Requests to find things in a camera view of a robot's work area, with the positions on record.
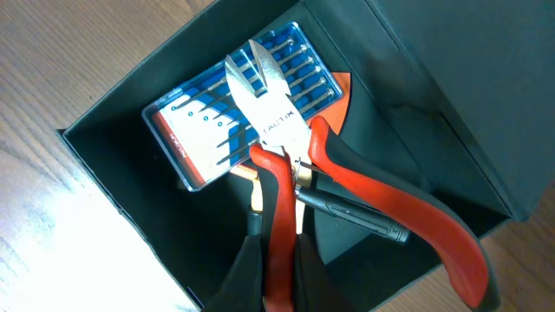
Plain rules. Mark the orange scraper wooden handle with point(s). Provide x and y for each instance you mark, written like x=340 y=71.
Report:
x=335 y=114

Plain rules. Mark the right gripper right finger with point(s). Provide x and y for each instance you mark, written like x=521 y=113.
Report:
x=313 y=289

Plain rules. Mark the red black handled pliers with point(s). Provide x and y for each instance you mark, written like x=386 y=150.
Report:
x=285 y=137

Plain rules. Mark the black gift box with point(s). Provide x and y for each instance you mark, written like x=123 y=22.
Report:
x=456 y=97

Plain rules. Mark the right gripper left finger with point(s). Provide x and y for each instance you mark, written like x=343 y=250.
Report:
x=241 y=291

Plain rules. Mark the black yellow screwdriver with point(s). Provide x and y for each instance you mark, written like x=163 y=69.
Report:
x=355 y=213

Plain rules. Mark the clear blue precision screwdriver case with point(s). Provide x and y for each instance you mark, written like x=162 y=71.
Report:
x=189 y=138

